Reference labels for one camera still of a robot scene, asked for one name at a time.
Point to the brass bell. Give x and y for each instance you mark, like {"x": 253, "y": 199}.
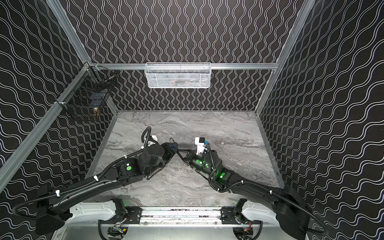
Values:
{"x": 96, "y": 112}

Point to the black wire basket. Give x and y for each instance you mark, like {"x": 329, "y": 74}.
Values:
{"x": 92, "y": 91}

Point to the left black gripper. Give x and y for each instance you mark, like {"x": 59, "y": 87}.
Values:
{"x": 169, "y": 149}

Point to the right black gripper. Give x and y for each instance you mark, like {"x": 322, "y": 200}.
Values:
{"x": 188, "y": 156}

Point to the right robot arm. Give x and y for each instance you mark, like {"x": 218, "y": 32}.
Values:
{"x": 292, "y": 213}

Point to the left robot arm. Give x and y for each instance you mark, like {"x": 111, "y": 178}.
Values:
{"x": 51, "y": 209}

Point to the white mesh basket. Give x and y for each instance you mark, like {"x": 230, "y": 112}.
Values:
{"x": 178, "y": 75}

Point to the blue padlock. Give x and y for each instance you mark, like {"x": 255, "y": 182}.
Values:
{"x": 174, "y": 144}

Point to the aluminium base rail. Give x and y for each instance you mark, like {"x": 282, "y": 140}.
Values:
{"x": 242, "y": 214}

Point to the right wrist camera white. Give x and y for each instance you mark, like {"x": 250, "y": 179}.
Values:
{"x": 201, "y": 143}

